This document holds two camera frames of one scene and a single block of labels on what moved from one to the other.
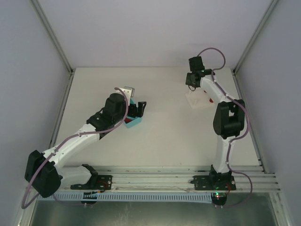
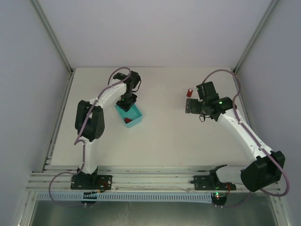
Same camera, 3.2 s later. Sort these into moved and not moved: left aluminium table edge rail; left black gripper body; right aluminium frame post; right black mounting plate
Moved: left black gripper body
Not moved: left aluminium table edge rail; right aluminium frame post; right black mounting plate
